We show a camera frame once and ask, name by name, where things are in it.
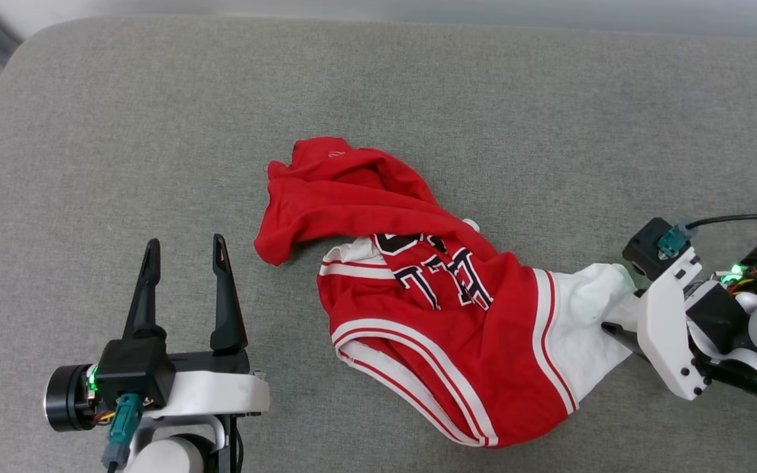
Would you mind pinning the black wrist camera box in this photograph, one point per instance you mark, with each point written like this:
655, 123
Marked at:
644, 249
134, 371

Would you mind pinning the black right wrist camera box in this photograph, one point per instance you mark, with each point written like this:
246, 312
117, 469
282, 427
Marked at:
644, 249

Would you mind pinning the grey fabric sofa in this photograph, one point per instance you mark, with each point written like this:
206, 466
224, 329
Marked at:
418, 85

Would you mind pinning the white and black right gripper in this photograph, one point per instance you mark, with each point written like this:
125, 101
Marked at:
664, 328

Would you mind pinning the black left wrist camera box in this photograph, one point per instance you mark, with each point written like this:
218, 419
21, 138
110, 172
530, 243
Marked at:
134, 371

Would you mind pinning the black cylindrical left gripper motor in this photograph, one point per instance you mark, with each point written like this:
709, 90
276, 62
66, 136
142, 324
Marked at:
66, 397

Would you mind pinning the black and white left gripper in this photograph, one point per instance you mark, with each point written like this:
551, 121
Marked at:
221, 391

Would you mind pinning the red and white basketball jersey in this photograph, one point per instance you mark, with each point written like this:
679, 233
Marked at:
457, 341

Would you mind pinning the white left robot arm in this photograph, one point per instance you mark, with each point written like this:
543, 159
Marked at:
168, 453

